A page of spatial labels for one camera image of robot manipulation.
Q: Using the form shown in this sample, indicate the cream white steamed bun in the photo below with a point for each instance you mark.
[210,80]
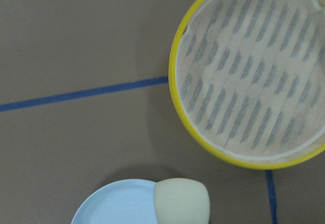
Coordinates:
[181,200]

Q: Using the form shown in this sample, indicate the yellow rimmed bamboo steamer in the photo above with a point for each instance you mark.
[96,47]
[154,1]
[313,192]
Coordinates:
[246,78]

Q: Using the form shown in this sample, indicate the light blue round plate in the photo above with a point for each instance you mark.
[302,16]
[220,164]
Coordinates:
[123,201]

